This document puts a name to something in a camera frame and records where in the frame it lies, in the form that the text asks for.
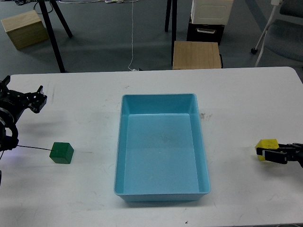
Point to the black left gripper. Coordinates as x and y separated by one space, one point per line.
14 103

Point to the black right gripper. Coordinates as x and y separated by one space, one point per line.
282 153

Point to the yellow wooden cube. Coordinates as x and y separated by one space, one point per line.
267 144

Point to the green wooden cube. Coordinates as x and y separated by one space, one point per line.
61 153

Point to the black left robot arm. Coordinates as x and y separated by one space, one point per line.
8 129

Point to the wooden box left floor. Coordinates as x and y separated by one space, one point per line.
25 29

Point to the white appliance box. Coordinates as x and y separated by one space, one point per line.
211 12

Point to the grey office chair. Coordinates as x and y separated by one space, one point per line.
283 38

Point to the light blue plastic bin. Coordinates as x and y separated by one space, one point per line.
160 150

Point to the black stand legs centre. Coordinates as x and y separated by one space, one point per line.
171 18

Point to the black storage box with handle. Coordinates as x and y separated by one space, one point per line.
205 33

